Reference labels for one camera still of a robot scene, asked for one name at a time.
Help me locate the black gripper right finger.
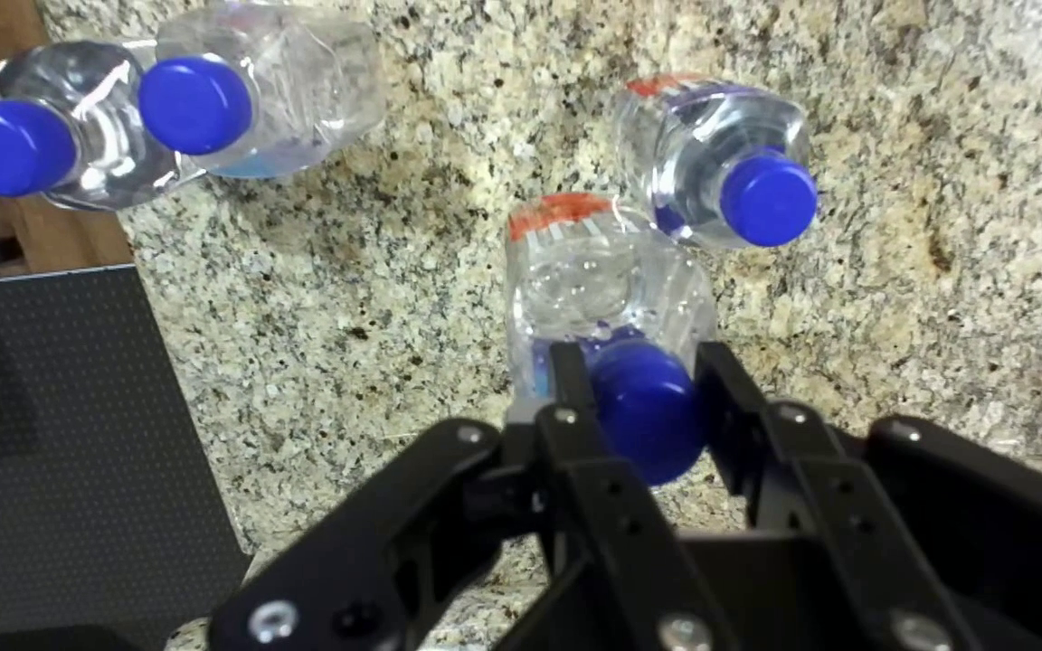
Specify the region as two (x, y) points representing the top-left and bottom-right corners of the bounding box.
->
(696, 341), (1042, 651)

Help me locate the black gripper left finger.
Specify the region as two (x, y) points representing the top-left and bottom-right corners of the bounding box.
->
(207, 341), (741, 651)

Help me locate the Fiji water bottle blue cap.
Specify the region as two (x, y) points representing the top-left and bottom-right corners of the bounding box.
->
(500, 186), (724, 489)
(608, 71), (825, 252)
(0, 35), (190, 217)
(135, 0), (387, 184)

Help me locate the black robot stand box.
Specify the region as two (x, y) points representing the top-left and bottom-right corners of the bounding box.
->
(0, 262), (250, 651)

